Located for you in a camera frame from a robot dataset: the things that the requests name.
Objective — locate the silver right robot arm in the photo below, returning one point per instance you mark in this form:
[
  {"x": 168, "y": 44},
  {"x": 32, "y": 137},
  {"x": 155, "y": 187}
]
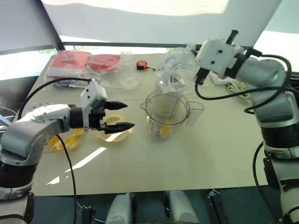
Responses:
[{"x": 268, "y": 74}]

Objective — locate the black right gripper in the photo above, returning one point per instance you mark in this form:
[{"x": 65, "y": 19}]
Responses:
[{"x": 233, "y": 37}]

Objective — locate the clear plastic bag with fruit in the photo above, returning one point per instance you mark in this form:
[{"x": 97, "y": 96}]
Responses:
[{"x": 80, "y": 142}]

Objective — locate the orange and black tape measure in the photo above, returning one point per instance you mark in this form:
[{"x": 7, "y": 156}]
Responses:
[{"x": 141, "y": 65}]

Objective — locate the grey rounded shell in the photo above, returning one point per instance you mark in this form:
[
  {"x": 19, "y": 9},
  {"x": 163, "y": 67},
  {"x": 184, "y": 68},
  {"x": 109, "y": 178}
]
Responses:
[
  {"x": 182, "y": 207},
  {"x": 119, "y": 207}
]

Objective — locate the black clamp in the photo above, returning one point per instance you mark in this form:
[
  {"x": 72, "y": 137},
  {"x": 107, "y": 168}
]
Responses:
[
  {"x": 87, "y": 214},
  {"x": 217, "y": 207}
]

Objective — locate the red packet in plastic bag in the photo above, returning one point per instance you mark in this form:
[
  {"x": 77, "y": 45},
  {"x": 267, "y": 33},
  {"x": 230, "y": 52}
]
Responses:
[
  {"x": 102, "y": 64},
  {"x": 67, "y": 63}
]

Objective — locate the orange segment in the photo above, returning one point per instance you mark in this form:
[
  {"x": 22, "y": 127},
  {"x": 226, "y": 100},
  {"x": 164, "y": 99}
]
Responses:
[
  {"x": 164, "y": 130},
  {"x": 169, "y": 122},
  {"x": 78, "y": 132},
  {"x": 70, "y": 142},
  {"x": 54, "y": 143}
]

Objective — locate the cream blender lid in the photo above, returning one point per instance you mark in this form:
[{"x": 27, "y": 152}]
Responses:
[{"x": 116, "y": 137}]

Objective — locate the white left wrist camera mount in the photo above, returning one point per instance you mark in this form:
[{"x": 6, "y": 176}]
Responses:
[{"x": 93, "y": 95}]

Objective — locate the dark slanted window post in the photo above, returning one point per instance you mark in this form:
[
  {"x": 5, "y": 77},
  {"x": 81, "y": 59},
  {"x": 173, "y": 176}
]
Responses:
[{"x": 49, "y": 25}]

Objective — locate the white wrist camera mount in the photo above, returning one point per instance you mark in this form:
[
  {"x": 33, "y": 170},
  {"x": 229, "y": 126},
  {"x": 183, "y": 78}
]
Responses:
[
  {"x": 93, "y": 95},
  {"x": 217, "y": 58}
]

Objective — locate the black item in plastic bag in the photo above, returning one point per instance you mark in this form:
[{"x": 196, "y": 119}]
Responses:
[{"x": 63, "y": 84}]

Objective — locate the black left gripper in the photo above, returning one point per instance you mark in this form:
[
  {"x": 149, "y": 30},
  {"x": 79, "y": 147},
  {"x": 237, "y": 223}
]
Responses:
[{"x": 97, "y": 116}]

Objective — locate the grey metal frame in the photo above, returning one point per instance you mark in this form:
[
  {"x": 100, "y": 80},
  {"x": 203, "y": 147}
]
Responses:
[{"x": 5, "y": 116}]

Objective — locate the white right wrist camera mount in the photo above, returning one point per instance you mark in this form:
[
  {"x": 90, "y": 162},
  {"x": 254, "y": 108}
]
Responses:
[{"x": 217, "y": 58}]

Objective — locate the patterned cloth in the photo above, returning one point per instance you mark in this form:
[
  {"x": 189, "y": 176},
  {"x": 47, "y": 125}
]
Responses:
[{"x": 236, "y": 89}]

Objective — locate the dark horizontal window rail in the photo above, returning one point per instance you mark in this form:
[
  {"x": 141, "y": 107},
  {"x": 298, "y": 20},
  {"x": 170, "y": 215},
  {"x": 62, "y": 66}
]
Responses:
[{"x": 130, "y": 44}]

